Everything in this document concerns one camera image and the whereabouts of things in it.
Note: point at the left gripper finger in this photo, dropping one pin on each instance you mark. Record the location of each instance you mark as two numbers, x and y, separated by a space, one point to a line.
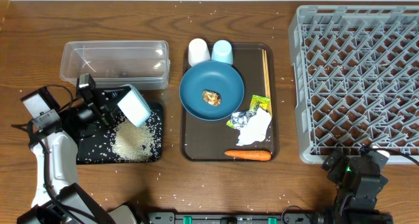
110 96
113 119

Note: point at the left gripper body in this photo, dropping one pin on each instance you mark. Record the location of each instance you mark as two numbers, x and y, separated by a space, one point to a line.
86 116

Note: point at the light blue bowl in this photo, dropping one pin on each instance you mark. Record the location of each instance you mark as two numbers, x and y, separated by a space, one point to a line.
134 107

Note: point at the dark blue plate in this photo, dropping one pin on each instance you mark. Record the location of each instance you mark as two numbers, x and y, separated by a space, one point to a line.
215 77

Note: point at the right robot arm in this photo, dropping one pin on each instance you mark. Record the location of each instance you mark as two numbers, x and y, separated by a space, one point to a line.
359 181

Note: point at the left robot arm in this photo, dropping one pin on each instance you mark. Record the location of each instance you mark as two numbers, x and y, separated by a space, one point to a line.
54 133

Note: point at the grey dishwasher rack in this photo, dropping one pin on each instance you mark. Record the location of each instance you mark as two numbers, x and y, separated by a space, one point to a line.
356 76

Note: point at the black tray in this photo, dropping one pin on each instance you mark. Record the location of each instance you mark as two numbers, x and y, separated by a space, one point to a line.
94 146

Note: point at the pile of rice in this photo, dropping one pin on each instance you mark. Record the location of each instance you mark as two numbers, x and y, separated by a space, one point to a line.
135 144

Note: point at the clear plastic container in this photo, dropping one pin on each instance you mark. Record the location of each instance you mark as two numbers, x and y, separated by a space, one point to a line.
144 64

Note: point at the white plastic cup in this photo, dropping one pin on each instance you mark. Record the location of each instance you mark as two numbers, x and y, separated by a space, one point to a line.
198 52

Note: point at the brown food scrap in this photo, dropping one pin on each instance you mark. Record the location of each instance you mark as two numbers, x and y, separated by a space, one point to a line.
211 98

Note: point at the light blue plastic cup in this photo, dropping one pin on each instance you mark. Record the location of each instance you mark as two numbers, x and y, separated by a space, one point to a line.
222 52

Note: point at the crumpled aluminium foil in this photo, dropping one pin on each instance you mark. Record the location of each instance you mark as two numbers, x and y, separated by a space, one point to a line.
239 119

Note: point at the dark brown serving tray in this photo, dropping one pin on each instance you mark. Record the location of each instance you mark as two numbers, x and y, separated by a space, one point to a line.
208 140

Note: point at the white crumpled napkin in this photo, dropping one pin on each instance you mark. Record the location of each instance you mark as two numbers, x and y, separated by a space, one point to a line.
255 129

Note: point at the orange carrot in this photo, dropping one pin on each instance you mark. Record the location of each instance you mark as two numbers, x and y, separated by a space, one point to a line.
249 155

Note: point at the green yellow snack wrapper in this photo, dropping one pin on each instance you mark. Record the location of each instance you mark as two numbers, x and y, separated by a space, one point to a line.
259 102

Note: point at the wooden chopstick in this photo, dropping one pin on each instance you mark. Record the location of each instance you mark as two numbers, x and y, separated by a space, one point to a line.
268 73
266 77

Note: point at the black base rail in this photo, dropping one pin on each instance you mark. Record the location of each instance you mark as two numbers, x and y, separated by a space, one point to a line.
289 218

